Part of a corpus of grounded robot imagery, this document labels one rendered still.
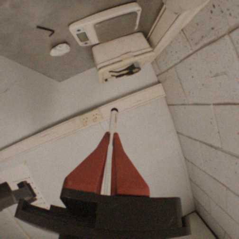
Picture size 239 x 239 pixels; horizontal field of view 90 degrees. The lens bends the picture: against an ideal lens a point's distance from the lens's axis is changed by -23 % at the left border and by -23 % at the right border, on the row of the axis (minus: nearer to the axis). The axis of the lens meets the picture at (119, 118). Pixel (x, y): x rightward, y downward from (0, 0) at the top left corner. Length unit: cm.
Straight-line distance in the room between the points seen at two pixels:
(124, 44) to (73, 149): 81
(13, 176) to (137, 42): 145
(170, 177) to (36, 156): 110
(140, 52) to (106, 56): 17
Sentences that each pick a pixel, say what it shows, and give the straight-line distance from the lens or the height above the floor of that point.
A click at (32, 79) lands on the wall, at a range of 128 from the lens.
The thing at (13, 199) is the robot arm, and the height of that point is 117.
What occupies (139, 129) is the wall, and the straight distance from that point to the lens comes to 113.
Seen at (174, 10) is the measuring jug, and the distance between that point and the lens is 42.
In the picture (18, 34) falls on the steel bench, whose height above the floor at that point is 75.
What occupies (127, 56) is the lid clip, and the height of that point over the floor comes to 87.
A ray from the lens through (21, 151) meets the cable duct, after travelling 132.
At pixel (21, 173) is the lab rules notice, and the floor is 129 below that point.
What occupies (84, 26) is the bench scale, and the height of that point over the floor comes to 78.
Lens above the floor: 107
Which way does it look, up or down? 5 degrees up
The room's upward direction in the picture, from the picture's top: 158 degrees clockwise
